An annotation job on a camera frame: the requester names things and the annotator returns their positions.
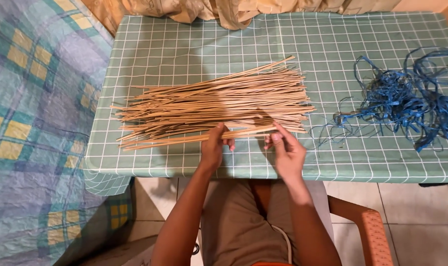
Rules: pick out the person's right hand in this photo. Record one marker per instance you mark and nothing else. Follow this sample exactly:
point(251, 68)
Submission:
point(288, 153)

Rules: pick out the person's left hand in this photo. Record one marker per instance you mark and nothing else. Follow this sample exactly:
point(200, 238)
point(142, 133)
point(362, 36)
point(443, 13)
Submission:
point(211, 148)

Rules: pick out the bundle of bamboo sticks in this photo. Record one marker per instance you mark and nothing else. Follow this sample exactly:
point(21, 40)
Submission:
point(194, 138)

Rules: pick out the pile of thin bamboo strips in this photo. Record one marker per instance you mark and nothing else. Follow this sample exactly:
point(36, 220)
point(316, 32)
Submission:
point(216, 99)

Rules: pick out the green checked tablecloth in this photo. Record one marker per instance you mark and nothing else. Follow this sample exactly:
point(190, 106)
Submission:
point(283, 99)

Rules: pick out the person's khaki shorts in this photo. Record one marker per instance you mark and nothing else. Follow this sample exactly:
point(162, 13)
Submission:
point(242, 225)

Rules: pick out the orange plastic chair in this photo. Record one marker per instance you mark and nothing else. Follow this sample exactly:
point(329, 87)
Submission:
point(368, 231)

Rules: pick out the beige patterned curtain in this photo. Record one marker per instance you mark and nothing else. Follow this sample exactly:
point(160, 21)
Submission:
point(224, 13)

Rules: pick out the plaid blue yellow bedsheet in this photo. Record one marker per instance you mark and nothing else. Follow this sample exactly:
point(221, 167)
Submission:
point(39, 140)

